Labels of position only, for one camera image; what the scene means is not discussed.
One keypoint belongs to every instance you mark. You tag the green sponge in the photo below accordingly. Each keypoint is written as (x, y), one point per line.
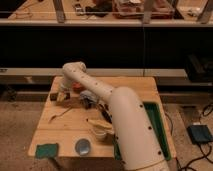
(46, 151)

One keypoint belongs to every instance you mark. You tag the black eraser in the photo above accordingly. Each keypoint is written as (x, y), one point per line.
(53, 96)

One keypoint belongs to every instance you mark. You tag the black foot pedal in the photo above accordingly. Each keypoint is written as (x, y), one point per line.
(199, 134)

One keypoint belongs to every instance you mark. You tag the black handled tool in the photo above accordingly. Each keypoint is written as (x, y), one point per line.
(104, 113)

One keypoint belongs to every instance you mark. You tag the green plastic tray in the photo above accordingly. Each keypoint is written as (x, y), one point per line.
(160, 130)

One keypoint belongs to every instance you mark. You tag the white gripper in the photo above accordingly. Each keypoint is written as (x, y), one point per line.
(64, 86)

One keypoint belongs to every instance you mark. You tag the wooden table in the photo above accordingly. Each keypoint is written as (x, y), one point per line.
(72, 126)

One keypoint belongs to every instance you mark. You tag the orange bowl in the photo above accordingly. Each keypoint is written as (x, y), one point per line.
(77, 86)

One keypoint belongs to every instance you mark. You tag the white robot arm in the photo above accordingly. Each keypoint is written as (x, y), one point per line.
(112, 96)

